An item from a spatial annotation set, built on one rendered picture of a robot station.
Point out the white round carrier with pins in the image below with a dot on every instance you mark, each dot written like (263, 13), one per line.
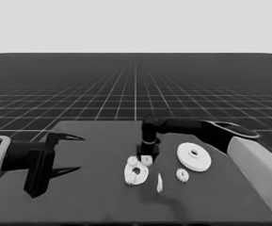
(142, 176)

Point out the large thick white disc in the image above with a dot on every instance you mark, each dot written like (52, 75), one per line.
(185, 159)

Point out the small white T-shaped piece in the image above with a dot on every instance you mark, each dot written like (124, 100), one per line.
(159, 186)

